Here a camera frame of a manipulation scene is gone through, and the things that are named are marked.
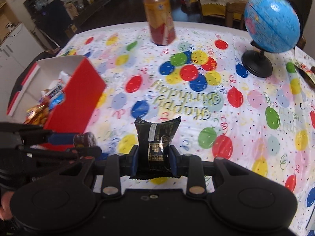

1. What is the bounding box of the red chips bag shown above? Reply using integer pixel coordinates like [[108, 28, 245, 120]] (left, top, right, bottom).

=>
[[24, 103, 49, 126]]

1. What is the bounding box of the black snack packet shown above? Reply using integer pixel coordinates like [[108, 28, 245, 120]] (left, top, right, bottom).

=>
[[130, 117, 181, 180]]

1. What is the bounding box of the white snack packet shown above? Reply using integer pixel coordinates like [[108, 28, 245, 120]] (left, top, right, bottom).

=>
[[41, 70, 71, 102]]

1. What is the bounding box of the red white cardboard box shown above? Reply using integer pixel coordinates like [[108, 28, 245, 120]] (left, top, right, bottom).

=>
[[1, 55, 106, 134]]

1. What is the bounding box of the blue cookie packet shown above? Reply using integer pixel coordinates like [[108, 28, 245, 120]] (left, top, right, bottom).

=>
[[49, 92, 65, 111]]

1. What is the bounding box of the person left hand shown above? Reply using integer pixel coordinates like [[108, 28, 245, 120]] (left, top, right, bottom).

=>
[[0, 191, 14, 221]]

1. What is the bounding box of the balloon pattern tablecloth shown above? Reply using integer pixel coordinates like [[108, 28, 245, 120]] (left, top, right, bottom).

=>
[[60, 22, 314, 235]]

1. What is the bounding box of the white cabinet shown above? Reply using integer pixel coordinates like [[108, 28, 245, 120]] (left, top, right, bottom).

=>
[[0, 23, 44, 122]]

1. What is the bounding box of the black mini fridge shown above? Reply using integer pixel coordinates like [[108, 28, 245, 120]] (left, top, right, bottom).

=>
[[23, 0, 73, 47]]

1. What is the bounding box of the opened wrapper near lamp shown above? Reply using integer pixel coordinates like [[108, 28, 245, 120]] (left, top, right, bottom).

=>
[[293, 60, 315, 90]]

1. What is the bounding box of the small blue globe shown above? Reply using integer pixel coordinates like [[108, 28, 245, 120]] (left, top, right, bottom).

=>
[[241, 0, 302, 78]]

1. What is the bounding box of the wooden chair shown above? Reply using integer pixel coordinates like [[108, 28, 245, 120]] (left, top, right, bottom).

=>
[[225, 1, 247, 30]]

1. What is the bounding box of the orange juice bottle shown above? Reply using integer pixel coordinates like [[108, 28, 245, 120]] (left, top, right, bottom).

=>
[[143, 0, 176, 46]]

